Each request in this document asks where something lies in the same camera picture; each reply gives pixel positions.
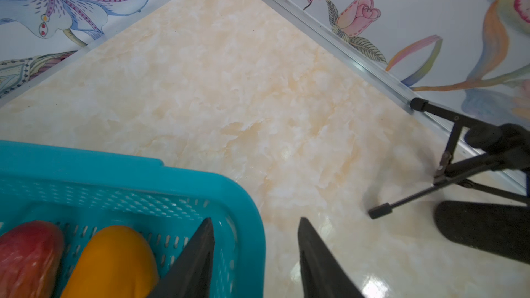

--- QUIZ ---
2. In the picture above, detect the teal plastic basket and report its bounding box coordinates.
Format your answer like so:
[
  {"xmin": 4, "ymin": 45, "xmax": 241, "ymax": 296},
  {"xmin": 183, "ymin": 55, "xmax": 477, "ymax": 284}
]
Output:
[{"xmin": 1, "ymin": 141, "xmax": 266, "ymax": 297}]

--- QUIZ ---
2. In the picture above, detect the black microphone on tripod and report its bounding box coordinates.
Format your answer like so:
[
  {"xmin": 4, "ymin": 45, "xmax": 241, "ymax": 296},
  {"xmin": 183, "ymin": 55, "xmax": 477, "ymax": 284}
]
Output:
[{"xmin": 368, "ymin": 97, "xmax": 529, "ymax": 264}]

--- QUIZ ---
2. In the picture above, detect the red mango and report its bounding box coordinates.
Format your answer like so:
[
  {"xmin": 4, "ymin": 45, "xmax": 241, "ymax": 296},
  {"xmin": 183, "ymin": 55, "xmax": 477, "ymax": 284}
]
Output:
[{"xmin": 1, "ymin": 221, "xmax": 64, "ymax": 297}]

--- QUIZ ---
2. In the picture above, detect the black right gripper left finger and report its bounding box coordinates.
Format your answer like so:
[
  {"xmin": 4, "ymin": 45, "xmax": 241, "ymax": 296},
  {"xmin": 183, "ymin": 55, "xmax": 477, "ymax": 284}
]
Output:
[{"xmin": 148, "ymin": 218, "xmax": 215, "ymax": 298}]

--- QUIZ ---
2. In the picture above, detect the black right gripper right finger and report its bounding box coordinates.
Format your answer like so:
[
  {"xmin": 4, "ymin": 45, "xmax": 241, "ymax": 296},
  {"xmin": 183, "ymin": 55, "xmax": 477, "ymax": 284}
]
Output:
[{"xmin": 298, "ymin": 217, "xmax": 363, "ymax": 297}]

